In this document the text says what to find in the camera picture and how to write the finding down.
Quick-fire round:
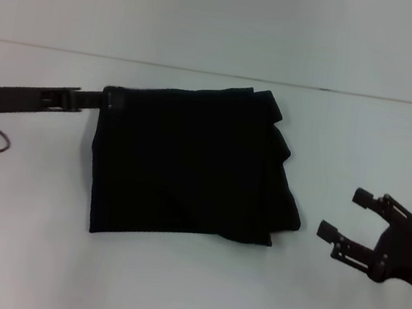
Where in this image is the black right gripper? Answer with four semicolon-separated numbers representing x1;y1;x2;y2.
310;182;412;293

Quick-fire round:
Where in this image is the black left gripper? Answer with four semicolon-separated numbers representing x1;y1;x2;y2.
0;73;126;136

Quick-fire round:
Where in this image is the black shirt with FREE print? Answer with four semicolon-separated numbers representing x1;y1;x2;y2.
77;64;322;266

